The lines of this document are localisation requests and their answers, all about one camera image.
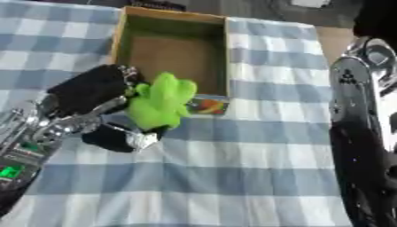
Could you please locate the tan cardboard box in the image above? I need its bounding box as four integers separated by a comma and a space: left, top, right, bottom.
108, 5, 233, 115

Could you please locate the green soft toy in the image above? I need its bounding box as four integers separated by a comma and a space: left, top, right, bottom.
125, 72, 199, 131

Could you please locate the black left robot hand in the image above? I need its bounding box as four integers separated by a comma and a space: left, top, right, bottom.
44, 63, 167, 153

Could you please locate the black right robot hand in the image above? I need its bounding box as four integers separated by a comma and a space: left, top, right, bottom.
327, 121, 397, 227

